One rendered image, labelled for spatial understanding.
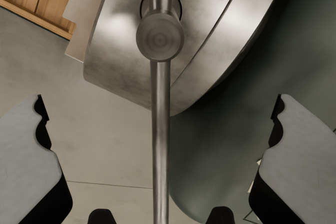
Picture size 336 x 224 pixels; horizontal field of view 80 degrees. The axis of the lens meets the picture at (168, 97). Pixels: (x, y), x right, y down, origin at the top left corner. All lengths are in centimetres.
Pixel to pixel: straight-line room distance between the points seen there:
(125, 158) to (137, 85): 169
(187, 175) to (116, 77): 15
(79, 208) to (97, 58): 228
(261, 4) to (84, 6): 22
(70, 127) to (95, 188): 69
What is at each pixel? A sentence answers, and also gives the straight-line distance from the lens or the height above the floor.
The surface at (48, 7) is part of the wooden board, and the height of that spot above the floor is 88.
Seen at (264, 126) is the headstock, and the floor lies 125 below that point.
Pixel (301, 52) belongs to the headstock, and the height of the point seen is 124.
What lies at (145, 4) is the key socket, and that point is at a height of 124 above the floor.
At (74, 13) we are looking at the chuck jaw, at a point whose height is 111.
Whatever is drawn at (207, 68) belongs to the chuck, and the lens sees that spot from 20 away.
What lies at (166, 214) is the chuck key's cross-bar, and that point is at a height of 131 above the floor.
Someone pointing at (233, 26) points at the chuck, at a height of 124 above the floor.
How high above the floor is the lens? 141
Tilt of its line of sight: 65 degrees down
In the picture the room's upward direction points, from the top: 170 degrees clockwise
